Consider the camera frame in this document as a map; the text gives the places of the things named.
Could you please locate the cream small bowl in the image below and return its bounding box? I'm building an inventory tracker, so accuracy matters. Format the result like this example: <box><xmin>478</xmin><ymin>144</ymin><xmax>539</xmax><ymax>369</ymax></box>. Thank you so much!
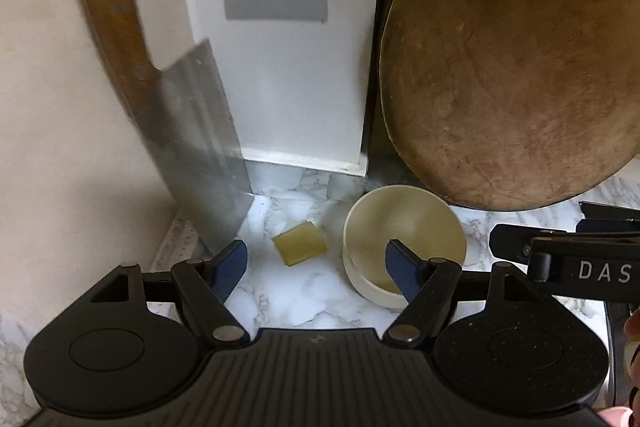
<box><xmin>342</xmin><ymin>185</ymin><xmax>466</xmax><ymax>310</ymax></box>

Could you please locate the person's right hand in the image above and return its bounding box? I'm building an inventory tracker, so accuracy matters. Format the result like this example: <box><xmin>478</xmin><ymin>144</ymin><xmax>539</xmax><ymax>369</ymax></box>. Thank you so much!
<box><xmin>599</xmin><ymin>303</ymin><xmax>639</xmax><ymax>426</ymax></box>

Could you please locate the black gas stove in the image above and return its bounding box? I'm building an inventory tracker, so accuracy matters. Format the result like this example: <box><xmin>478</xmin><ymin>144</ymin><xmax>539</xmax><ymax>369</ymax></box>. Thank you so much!
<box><xmin>579</xmin><ymin>202</ymin><xmax>640</xmax><ymax>221</ymax></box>

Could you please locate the round wooden cutting board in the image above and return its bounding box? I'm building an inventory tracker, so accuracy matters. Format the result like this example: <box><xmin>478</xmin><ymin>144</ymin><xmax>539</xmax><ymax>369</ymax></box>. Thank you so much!
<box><xmin>378</xmin><ymin>0</ymin><xmax>639</xmax><ymax>211</ymax></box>

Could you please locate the cleaver with wooden handle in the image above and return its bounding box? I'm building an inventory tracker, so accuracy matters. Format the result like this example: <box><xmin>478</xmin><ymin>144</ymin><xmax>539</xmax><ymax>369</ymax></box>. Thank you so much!
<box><xmin>81</xmin><ymin>0</ymin><xmax>254</xmax><ymax>254</ymax></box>

